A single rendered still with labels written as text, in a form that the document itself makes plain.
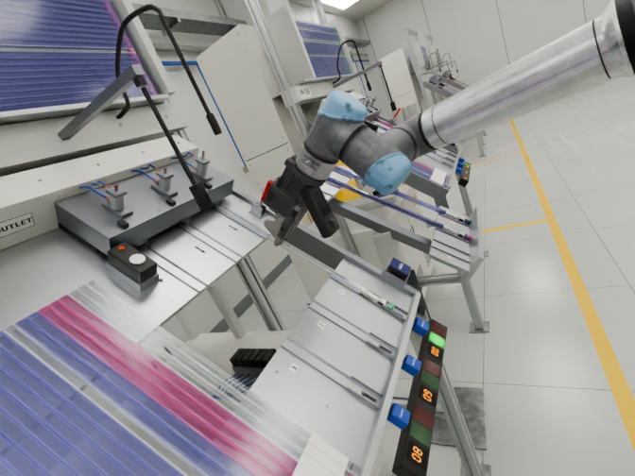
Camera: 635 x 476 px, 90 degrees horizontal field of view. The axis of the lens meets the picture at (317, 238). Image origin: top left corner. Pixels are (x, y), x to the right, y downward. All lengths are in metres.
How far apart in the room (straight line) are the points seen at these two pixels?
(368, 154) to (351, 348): 0.35
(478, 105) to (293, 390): 0.53
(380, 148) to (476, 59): 7.53
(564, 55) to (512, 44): 7.50
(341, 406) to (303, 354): 0.10
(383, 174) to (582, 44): 0.29
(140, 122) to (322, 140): 0.50
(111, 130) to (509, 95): 0.78
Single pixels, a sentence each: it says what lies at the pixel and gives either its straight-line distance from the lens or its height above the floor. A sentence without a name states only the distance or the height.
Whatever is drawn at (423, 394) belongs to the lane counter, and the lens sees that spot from 0.68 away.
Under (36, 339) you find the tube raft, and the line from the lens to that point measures 0.59.
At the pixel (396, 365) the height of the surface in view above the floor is 0.73.
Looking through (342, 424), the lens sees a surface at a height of 0.75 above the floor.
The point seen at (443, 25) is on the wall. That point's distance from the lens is 8.12.
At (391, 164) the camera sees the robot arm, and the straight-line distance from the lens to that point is 0.54.
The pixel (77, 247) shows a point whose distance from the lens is 0.73.
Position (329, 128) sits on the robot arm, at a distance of 0.57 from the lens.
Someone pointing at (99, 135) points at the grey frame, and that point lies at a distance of 0.87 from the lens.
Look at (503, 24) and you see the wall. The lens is 8.07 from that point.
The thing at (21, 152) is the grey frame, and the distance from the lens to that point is 0.80.
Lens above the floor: 1.15
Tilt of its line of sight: 17 degrees down
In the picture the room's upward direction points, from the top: 24 degrees counter-clockwise
